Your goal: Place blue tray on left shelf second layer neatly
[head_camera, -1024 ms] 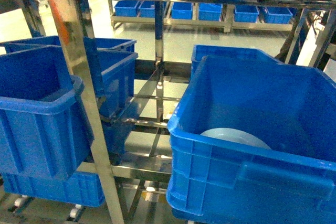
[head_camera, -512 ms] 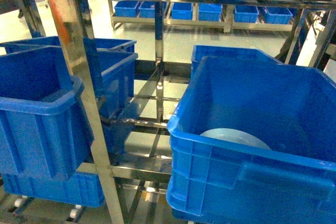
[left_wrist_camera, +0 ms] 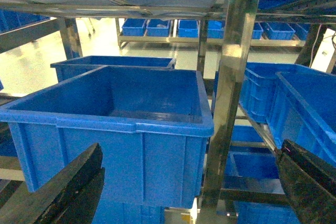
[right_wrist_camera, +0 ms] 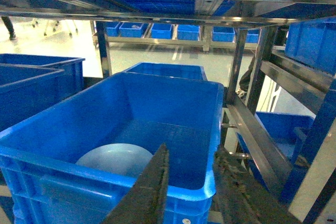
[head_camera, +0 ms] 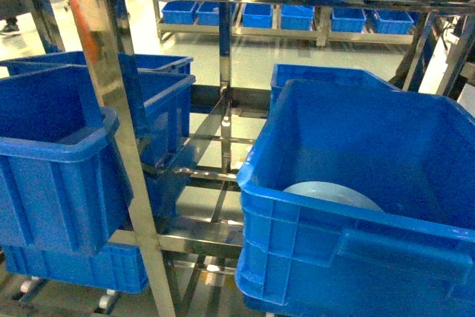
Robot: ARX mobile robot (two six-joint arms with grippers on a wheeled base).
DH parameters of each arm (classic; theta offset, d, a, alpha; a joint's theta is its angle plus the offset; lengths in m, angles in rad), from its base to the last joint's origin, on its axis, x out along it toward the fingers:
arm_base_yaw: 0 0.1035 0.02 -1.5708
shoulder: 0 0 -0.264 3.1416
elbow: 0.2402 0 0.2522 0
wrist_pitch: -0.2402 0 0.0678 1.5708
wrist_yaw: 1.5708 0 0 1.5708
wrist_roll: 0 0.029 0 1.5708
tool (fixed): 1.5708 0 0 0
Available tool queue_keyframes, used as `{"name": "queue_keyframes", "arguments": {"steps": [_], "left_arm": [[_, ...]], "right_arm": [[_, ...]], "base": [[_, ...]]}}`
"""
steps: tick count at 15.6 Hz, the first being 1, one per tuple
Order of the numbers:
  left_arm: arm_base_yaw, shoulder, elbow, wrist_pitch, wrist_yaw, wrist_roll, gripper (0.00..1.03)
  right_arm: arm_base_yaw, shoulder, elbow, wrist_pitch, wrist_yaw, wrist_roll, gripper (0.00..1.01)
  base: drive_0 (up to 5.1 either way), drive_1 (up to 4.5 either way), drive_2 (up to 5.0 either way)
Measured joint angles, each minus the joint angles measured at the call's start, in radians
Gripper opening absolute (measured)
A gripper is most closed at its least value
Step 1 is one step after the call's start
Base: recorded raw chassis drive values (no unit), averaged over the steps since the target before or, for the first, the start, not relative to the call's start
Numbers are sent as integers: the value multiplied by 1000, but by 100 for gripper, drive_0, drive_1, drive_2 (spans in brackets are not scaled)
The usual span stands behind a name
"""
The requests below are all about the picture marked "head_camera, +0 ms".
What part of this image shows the light blue round tray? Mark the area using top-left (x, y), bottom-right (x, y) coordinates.
top-left (284, 181), bottom-right (383, 212)

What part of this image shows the blue bin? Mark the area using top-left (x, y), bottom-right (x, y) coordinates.
top-left (162, 1), bottom-right (199, 24)
top-left (331, 8), bottom-right (367, 33)
top-left (281, 5), bottom-right (315, 30)
top-left (373, 10), bottom-right (413, 35)
top-left (242, 4), bottom-right (273, 28)
top-left (197, 1), bottom-right (220, 26)

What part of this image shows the stainless steel shelf rack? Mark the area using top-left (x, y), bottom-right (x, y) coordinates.
top-left (70, 0), bottom-right (474, 316)

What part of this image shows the blue crate middle left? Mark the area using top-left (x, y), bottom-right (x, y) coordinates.
top-left (124, 71), bottom-right (196, 166)

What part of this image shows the blue crate rear left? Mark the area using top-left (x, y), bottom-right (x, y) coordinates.
top-left (1, 51), bottom-right (194, 76)

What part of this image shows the blue crate behind right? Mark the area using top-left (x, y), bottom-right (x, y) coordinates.
top-left (269, 64), bottom-right (400, 110)

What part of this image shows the blue crate under left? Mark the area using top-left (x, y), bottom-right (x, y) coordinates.
top-left (2, 243), bottom-right (148, 294)

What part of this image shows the blue crate front left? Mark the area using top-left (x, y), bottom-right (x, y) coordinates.
top-left (1, 66), bottom-right (133, 256)

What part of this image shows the large blue crate front right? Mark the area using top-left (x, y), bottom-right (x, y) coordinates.
top-left (235, 80), bottom-right (474, 307)

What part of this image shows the blue crate beneath right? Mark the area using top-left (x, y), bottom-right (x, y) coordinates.
top-left (243, 295), bottom-right (474, 316)

